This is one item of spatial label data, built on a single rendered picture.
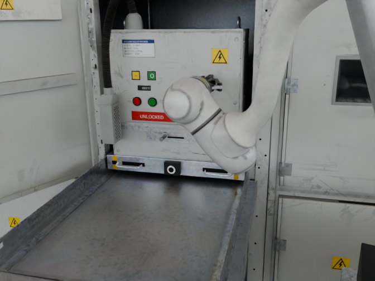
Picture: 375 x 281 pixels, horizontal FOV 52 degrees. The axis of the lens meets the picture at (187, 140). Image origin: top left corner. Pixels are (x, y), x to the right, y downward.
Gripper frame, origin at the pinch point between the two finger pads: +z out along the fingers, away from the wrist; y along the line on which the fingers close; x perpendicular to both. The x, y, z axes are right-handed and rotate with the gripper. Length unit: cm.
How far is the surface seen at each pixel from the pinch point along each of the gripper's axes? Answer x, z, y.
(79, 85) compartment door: -4, 5, -51
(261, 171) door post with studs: -34.3, 7.2, 18.4
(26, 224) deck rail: -33, -47, -42
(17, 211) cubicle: -62, 5, -88
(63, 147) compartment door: -26, -4, -56
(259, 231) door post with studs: -60, 7, 19
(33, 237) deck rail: -38, -46, -41
